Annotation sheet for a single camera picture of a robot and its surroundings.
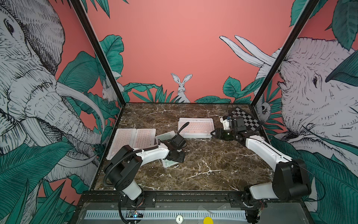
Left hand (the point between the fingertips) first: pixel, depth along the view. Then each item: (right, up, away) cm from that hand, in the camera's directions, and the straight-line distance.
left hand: (182, 157), depth 88 cm
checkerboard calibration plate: (+53, +22, +16) cm, 60 cm away
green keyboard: (-13, +12, +11) cm, 21 cm away
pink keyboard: (+11, +18, +12) cm, 24 cm away
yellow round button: (+13, -26, -19) cm, 35 cm away
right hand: (+19, +17, -2) cm, 26 cm away
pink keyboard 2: (+10, +13, +10) cm, 19 cm away
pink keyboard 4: (-27, +10, +10) cm, 31 cm away
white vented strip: (-7, -24, -18) cm, 31 cm away
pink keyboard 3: (-43, +11, +10) cm, 46 cm away
